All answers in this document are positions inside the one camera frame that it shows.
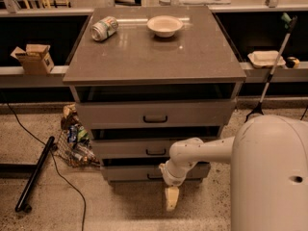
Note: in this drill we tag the open cardboard box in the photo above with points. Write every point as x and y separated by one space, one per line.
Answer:
35 59

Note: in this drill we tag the reacher grabber tool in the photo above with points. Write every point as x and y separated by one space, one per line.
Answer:
290 23

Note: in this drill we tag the crushed green soda can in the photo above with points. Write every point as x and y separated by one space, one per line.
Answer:
104 28

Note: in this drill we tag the black metal tube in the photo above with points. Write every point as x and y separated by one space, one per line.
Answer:
22 203

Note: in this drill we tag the yellow tape measure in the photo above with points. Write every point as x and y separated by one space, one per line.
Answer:
292 62

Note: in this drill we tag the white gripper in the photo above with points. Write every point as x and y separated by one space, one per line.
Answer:
167 176

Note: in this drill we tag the wire basket with trash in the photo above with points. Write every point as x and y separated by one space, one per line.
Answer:
73 144

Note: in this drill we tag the white paper bowl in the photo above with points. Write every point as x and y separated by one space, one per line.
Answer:
164 26

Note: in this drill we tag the white takeout container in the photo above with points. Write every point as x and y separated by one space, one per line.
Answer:
261 59

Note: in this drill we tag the grey drawer cabinet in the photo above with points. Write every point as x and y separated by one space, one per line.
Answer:
134 65

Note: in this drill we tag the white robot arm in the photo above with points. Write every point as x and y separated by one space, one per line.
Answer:
268 160

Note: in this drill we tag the grey drawer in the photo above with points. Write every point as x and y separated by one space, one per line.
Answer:
123 149
149 173
154 114

